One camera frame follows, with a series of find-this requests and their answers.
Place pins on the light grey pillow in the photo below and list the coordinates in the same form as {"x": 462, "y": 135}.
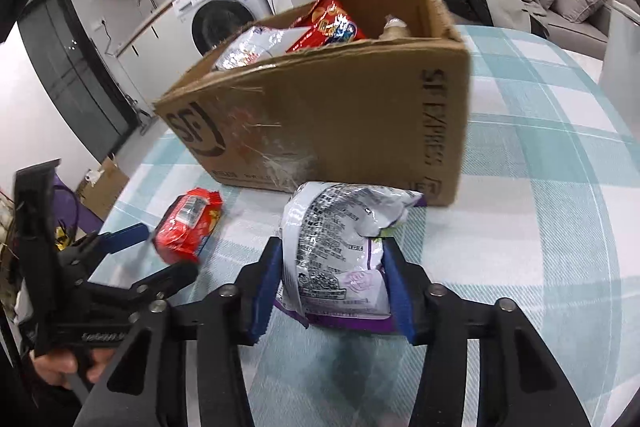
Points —
{"x": 582, "y": 2}

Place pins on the metal kitchen faucet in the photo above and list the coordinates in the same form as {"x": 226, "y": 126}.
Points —
{"x": 147, "y": 3}

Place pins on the white kitchen counter cabinets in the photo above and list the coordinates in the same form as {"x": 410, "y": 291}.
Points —
{"x": 150, "y": 52}

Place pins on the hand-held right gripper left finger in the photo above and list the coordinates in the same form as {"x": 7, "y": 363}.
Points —
{"x": 265, "y": 292}

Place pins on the floor mop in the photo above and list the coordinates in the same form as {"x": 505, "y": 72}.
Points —
{"x": 137, "y": 114}

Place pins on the white and purple snack packet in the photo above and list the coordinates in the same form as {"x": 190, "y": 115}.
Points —
{"x": 330, "y": 247}

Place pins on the white chair back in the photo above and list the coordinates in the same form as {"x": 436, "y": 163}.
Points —
{"x": 620, "y": 57}

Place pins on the red roll-print snack packet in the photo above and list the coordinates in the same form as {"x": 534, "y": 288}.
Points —
{"x": 325, "y": 22}

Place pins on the white noodle-print snack packet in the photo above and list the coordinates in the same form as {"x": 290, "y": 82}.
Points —
{"x": 250, "y": 47}

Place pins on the person's left hand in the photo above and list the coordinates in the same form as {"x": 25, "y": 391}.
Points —
{"x": 50, "y": 369}

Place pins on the small red snack packet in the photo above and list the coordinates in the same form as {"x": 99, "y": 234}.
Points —
{"x": 185, "y": 227}

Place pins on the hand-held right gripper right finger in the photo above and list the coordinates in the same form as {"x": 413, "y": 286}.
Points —
{"x": 400, "y": 292}

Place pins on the small open cardboard box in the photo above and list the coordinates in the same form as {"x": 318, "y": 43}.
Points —
{"x": 102, "y": 189}

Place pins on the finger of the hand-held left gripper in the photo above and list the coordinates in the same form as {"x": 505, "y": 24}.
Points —
{"x": 125, "y": 237}
{"x": 170, "y": 277}

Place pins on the brown cardboard box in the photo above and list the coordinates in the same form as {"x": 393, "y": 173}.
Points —
{"x": 350, "y": 117}

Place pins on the black glass door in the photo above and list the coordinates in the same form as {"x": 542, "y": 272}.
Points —
{"x": 70, "y": 72}

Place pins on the purple bag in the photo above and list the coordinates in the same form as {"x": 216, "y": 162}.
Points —
{"x": 75, "y": 207}

